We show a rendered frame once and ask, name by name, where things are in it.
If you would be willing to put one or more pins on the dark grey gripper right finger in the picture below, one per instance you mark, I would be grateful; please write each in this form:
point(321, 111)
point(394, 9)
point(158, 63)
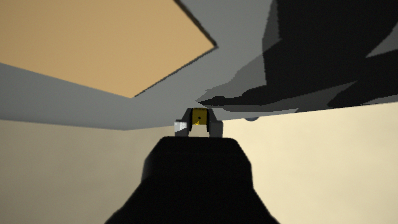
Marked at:
point(214, 126)

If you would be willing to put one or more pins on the tan flat mat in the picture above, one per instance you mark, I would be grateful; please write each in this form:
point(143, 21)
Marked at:
point(118, 46)

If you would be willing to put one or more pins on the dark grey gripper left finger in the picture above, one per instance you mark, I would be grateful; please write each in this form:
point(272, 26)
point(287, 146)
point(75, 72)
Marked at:
point(183, 126)

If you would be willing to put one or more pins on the yellow die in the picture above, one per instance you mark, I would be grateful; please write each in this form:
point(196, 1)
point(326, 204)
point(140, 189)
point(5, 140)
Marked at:
point(199, 116)

